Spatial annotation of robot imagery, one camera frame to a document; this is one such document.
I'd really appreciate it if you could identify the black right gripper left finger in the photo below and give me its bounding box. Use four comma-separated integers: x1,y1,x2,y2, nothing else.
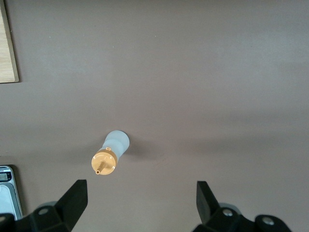
16,179,88,232

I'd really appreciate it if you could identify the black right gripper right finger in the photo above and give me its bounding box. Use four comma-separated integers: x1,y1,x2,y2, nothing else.
193,181,256,232

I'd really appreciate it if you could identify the squeeze bottle with orange cap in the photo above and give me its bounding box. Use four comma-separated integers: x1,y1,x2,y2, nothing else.
91,130,131,175

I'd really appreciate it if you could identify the silver digital kitchen scale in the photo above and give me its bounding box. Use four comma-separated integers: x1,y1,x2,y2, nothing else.
0,164,24,221

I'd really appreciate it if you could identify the wooden cutting board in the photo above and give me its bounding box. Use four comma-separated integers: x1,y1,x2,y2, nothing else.
0,0,19,84

